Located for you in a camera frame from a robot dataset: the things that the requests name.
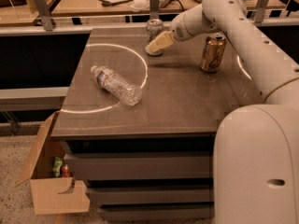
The metal bracket post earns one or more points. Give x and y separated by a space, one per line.
44 14
153 9
260 10

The clear plastic water bottle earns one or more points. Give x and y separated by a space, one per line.
111 81

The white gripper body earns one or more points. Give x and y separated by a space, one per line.
177 30

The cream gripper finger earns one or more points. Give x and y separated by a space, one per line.
161 41

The gold soda can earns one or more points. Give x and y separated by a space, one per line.
213 52

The left metal bracket post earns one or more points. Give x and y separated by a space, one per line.
44 14

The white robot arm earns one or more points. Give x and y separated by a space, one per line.
256 150

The open cardboard box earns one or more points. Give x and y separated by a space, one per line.
51 195

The silver green 7up can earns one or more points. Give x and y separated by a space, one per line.
154 27

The red can in box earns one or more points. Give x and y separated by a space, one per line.
65 171

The grey drawer cabinet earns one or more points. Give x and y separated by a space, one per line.
152 160

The middle metal bracket post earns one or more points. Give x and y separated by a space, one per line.
153 9

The green snack bag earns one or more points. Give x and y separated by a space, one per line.
58 163

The right metal bracket post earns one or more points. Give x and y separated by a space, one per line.
260 10

